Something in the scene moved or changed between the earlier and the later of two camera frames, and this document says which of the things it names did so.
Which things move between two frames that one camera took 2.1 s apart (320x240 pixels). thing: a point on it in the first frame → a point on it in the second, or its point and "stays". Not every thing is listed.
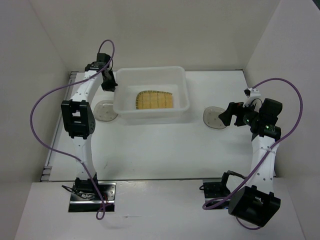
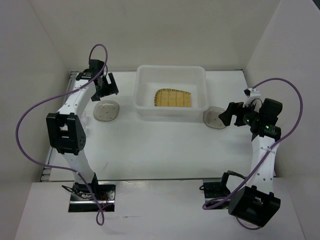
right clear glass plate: (211, 118) stays
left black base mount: (84, 197) stays
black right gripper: (237, 109) stays
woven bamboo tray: (148, 99) → (171, 97)
